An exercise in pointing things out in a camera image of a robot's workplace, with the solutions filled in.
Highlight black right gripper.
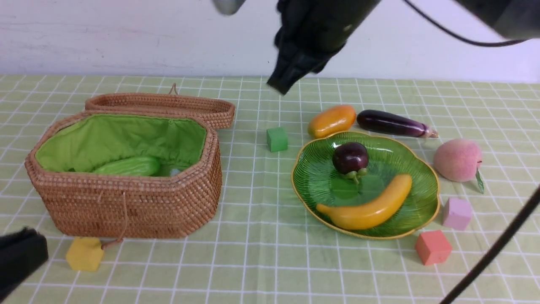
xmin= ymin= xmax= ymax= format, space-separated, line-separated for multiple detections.
xmin=267 ymin=0 xmax=380 ymax=95

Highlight orange yellow toy mango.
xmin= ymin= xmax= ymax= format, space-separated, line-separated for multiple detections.
xmin=308 ymin=105 xmax=356 ymax=139

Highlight purple toy eggplant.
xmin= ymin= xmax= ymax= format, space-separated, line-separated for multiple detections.
xmin=356 ymin=109 xmax=439 ymax=138

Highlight dark purple toy mangosteen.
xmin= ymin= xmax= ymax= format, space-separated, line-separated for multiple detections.
xmin=332 ymin=142 xmax=370 ymax=185

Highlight yellow toy banana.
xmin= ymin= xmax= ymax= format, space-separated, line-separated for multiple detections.
xmin=316 ymin=174 xmax=413 ymax=231

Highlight green toy bitter gourd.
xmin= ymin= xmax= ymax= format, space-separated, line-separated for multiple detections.
xmin=93 ymin=156 xmax=161 ymax=176

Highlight pink toy peach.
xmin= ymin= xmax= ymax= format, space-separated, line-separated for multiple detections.
xmin=433 ymin=138 xmax=484 ymax=194

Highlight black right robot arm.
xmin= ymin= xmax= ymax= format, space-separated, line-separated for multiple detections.
xmin=267 ymin=0 xmax=540 ymax=95

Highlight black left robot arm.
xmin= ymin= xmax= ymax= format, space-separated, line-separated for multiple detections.
xmin=0 ymin=227 xmax=49 ymax=303

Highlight green foam cube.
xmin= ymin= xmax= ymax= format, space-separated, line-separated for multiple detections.
xmin=266 ymin=127 xmax=289 ymax=153

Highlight wicker basket lid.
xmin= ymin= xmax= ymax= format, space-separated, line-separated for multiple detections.
xmin=85 ymin=83 xmax=236 ymax=130

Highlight green leaf-shaped plate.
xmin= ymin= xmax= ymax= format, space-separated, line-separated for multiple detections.
xmin=291 ymin=131 xmax=441 ymax=240

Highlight pink foam cube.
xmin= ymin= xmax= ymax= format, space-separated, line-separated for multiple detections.
xmin=442 ymin=198 xmax=473 ymax=231

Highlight brown wicker basket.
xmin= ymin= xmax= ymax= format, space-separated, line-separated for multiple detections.
xmin=24 ymin=110 xmax=222 ymax=239

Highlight red foam cube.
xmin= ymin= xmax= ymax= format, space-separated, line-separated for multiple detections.
xmin=415 ymin=230 xmax=453 ymax=266

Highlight yellow foam cube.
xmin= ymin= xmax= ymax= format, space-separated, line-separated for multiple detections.
xmin=65 ymin=237 xmax=104 ymax=272

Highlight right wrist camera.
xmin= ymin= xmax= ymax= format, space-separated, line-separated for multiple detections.
xmin=212 ymin=0 xmax=245 ymax=16

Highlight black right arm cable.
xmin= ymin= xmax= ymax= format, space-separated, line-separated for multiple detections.
xmin=403 ymin=0 xmax=540 ymax=304

